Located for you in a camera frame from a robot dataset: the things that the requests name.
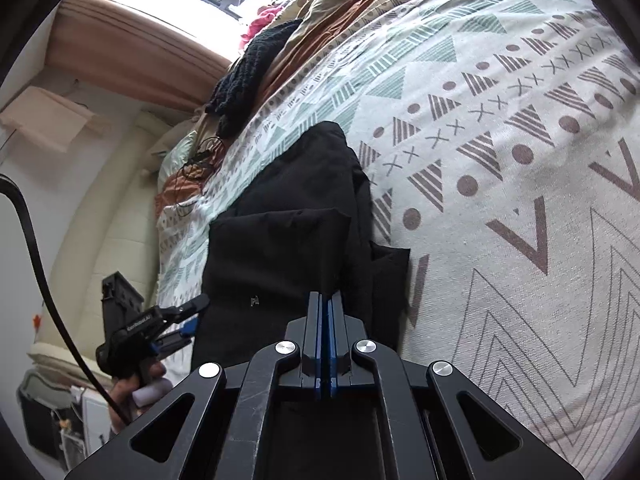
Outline cream padded headboard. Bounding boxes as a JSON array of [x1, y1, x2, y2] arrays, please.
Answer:
[[30, 110, 201, 363]]

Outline pale pillow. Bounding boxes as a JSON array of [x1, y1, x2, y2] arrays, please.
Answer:
[[157, 127, 201, 193]]

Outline person's left hand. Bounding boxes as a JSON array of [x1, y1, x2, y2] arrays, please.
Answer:
[[107, 362, 174, 434]]

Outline brown beige quilt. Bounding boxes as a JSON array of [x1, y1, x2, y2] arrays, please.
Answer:
[[250, 0, 451, 111]]

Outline patterned bed sheet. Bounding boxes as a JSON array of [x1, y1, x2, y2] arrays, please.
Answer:
[[155, 0, 640, 480]]

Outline thin black wire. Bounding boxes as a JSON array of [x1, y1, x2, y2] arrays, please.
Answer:
[[177, 135, 226, 217]]

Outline white cabinet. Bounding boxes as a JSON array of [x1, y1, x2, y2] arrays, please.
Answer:
[[80, 389, 114, 457]]

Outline black cable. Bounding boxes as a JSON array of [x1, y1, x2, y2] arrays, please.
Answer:
[[0, 174, 133, 423]]

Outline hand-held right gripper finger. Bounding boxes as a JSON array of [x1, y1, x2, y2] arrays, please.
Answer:
[[62, 292, 328, 480], [327, 292, 586, 480]]

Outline red cloth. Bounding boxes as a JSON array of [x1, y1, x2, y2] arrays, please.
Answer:
[[239, 4, 286, 52]]

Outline black knitted cloth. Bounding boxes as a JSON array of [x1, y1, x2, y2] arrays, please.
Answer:
[[205, 19, 303, 139]]

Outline black pants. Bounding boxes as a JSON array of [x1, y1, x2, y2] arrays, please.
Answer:
[[191, 121, 412, 376]]

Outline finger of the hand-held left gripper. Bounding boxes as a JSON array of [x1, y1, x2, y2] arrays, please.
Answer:
[[160, 294, 211, 323], [150, 321, 199, 357]]

